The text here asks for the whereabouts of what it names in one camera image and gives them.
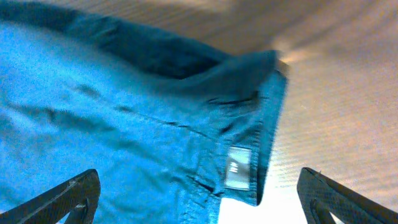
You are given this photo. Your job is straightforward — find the blue shorts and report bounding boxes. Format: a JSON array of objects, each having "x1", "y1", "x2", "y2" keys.
[{"x1": 1, "y1": 1, "x2": 286, "y2": 223}]

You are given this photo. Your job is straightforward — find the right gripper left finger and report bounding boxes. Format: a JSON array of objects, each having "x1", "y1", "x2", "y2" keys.
[{"x1": 1, "y1": 169, "x2": 101, "y2": 224}]

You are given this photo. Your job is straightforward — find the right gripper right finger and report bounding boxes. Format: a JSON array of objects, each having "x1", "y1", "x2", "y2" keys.
[{"x1": 297, "y1": 167, "x2": 397, "y2": 224}]

